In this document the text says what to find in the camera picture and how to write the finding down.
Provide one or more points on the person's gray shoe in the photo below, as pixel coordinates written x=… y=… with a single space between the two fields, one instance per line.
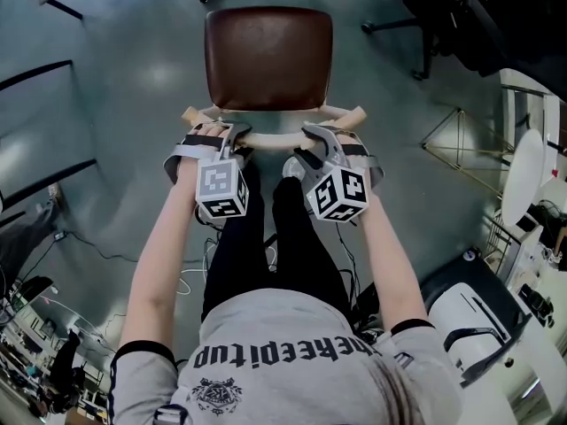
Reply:
x=292 y=168

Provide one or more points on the person's right hand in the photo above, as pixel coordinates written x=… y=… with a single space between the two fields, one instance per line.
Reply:
x=350 y=139

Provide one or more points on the person's left hand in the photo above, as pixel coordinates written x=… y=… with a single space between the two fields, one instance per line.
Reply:
x=208 y=130

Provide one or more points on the person's left forearm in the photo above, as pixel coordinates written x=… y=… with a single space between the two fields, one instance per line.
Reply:
x=159 y=255

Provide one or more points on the black metal shelf frame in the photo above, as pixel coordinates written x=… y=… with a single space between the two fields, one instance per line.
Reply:
x=40 y=131

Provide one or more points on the brown leather wooden chair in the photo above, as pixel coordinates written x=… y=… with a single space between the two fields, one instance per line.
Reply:
x=268 y=56

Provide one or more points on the white and black appliance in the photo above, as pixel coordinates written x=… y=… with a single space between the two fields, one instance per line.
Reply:
x=469 y=312

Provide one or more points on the white round side table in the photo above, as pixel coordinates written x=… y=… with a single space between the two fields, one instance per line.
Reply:
x=525 y=175

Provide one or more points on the gray printed t-shirt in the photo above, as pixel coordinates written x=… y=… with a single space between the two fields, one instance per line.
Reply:
x=288 y=361

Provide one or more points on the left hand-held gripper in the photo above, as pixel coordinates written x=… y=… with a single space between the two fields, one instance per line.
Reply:
x=221 y=188

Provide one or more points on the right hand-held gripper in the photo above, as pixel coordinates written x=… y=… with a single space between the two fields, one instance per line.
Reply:
x=339 y=193

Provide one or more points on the person's black trousers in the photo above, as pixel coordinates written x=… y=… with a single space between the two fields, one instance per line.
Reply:
x=239 y=255

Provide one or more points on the person's right forearm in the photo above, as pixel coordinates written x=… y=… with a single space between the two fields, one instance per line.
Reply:
x=394 y=259

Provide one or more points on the black office chair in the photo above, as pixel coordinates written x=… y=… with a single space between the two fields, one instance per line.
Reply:
x=469 y=16

